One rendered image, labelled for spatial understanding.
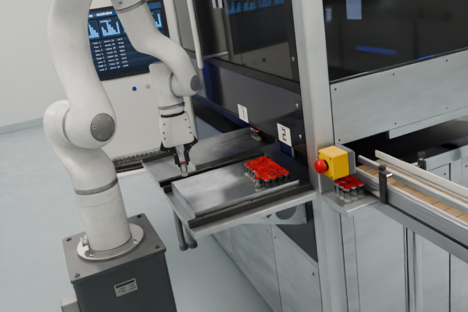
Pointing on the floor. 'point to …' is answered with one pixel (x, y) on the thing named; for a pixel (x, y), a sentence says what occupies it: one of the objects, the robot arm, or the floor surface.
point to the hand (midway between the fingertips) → (182, 159)
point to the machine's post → (317, 124)
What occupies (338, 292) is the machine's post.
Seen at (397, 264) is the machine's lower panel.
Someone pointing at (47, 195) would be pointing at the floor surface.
